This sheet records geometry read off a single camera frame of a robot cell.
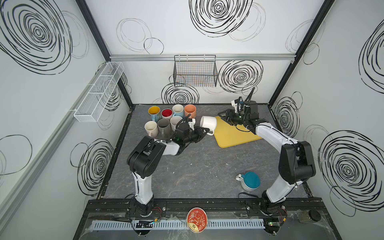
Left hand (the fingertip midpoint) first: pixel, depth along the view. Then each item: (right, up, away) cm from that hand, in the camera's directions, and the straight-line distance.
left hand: (211, 130), depth 87 cm
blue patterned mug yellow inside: (-38, +11, +16) cm, 43 cm away
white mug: (-1, +4, +3) cm, 5 cm away
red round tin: (-9, -40, -19) cm, 45 cm away
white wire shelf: (-61, +13, -13) cm, 64 cm away
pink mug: (-38, +1, +9) cm, 39 cm away
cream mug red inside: (-30, +11, +20) cm, 38 cm away
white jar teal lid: (+18, -25, -12) cm, 33 cm away
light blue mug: (-22, +13, +19) cm, 32 cm away
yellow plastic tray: (+13, -5, +15) cm, 20 cm away
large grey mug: (-29, 0, +7) cm, 30 cm away
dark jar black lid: (+40, -37, -21) cm, 59 cm away
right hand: (+3, +9, -1) cm, 9 cm away
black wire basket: (-9, +47, +37) cm, 60 cm away
